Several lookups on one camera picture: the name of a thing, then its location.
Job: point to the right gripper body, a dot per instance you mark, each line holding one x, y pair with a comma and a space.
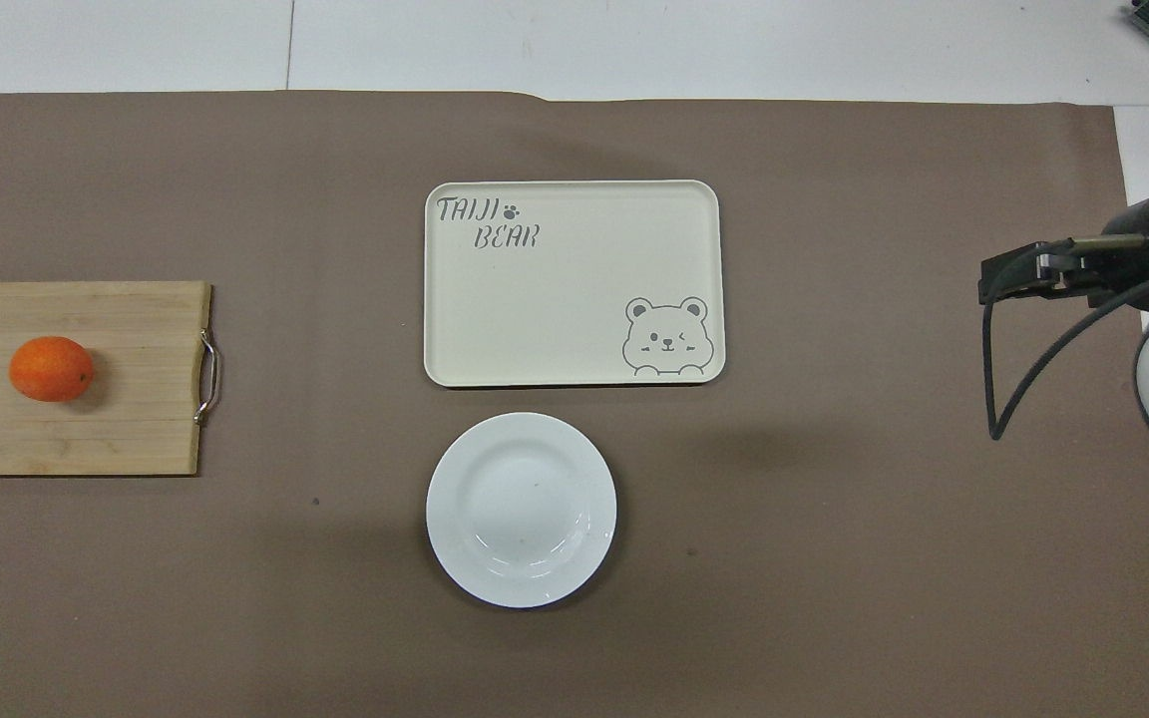
1128, 254

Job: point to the white round plate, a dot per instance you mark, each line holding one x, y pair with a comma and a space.
521, 509

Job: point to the cream tray with bear print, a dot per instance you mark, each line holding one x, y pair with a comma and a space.
574, 299

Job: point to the orange fruit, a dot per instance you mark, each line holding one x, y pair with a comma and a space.
50, 369

